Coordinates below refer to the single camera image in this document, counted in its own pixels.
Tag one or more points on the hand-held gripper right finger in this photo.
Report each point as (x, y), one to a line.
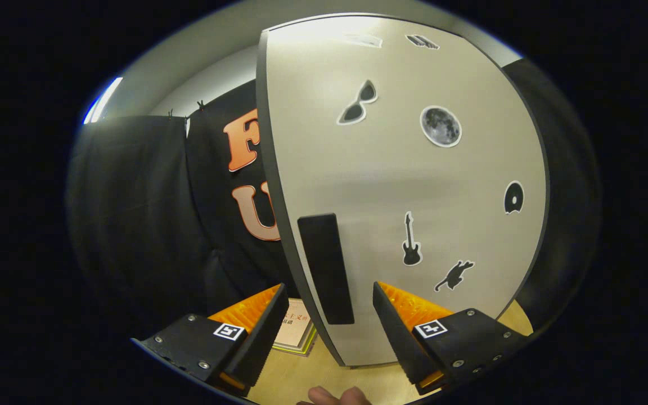
(394, 337)

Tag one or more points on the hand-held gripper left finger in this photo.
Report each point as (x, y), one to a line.
(262, 337)

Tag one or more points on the beige shoe cabinet door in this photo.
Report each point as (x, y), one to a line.
(386, 180)

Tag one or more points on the grey shoe cabinet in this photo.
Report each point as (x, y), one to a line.
(262, 112)

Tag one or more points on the beige cover book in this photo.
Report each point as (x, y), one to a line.
(296, 332)

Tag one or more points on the yellow edged book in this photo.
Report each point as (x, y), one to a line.
(308, 351)

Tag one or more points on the black backdrop cloth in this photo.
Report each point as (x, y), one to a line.
(133, 225)

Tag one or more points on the ceiling light panel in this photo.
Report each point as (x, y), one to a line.
(102, 101)

